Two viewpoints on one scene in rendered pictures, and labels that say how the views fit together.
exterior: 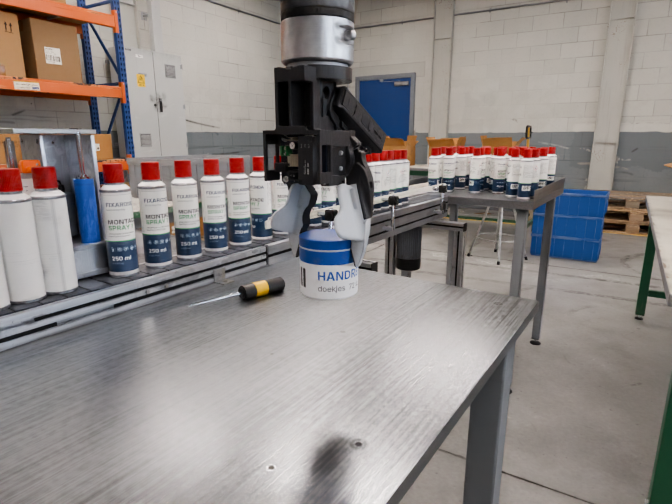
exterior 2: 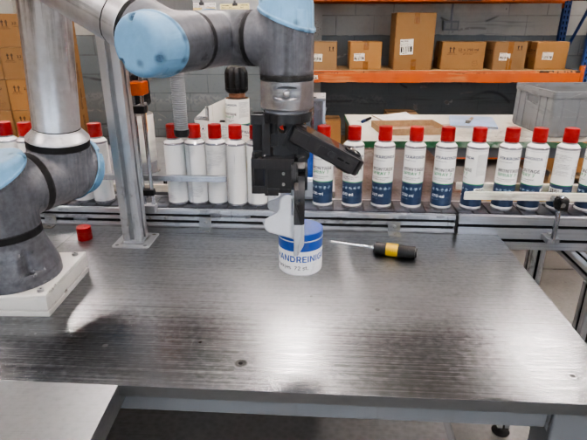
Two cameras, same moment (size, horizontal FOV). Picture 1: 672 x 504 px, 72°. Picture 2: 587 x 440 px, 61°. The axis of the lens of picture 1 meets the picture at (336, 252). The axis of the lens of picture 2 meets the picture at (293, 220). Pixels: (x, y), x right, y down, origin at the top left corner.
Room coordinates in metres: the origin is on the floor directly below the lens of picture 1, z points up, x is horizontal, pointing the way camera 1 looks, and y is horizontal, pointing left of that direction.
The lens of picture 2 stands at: (0.16, -0.60, 1.31)
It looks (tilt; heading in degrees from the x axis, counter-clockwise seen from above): 22 degrees down; 59
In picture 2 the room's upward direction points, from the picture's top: straight up
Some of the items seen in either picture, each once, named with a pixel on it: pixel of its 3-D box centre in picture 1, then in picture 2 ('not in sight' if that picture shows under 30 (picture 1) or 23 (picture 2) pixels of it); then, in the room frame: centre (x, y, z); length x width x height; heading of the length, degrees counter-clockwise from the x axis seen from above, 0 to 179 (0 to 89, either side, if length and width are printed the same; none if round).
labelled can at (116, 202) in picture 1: (118, 220); (322, 166); (0.84, 0.40, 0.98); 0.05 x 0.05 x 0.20
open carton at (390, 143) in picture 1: (398, 150); not in sight; (6.12, -0.80, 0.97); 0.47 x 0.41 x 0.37; 145
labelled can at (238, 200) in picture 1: (238, 202); (444, 168); (1.09, 0.23, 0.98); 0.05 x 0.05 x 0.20
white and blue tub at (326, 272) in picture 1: (329, 263); (300, 246); (0.54, 0.01, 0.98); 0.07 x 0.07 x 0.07
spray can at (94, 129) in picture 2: not in sight; (100, 162); (0.37, 0.72, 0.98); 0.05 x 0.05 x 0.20
